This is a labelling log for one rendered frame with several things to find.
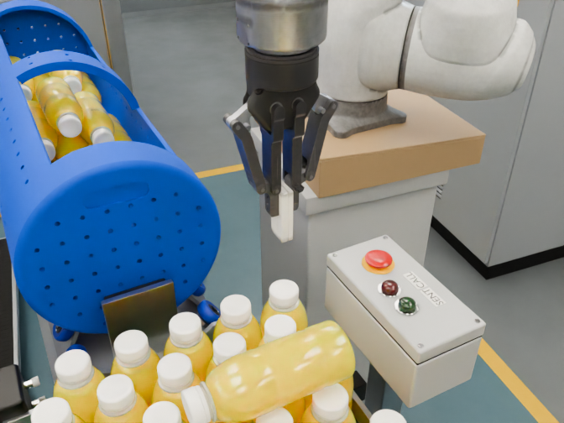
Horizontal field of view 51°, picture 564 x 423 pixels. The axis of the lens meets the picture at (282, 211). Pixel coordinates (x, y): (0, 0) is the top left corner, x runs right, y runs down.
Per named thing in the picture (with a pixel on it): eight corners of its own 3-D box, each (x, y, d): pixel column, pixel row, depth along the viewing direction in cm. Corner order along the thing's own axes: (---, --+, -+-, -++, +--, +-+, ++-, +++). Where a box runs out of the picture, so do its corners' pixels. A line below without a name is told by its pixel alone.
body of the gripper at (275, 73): (300, 26, 63) (300, 107, 68) (227, 38, 60) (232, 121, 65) (337, 46, 57) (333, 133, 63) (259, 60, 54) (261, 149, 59)
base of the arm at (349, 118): (342, 85, 135) (345, 61, 132) (409, 121, 120) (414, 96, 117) (276, 99, 127) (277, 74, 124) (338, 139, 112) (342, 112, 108)
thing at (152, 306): (176, 334, 91) (168, 272, 84) (182, 344, 89) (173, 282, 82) (112, 357, 87) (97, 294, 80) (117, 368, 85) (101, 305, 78)
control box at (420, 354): (379, 286, 89) (386, 232, 84) (472, 379, 75) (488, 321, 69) (323, 307, 86) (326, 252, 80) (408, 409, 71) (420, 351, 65)
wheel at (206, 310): (201, 293, 90) (191, 302, 90) (211, 311, 87) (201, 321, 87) (218, 305, 93) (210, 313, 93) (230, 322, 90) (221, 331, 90)
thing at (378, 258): (381, 252, 80) (382, 245, 79) (397, 267, 77) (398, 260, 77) (359, 259, 79) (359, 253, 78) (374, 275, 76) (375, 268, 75)
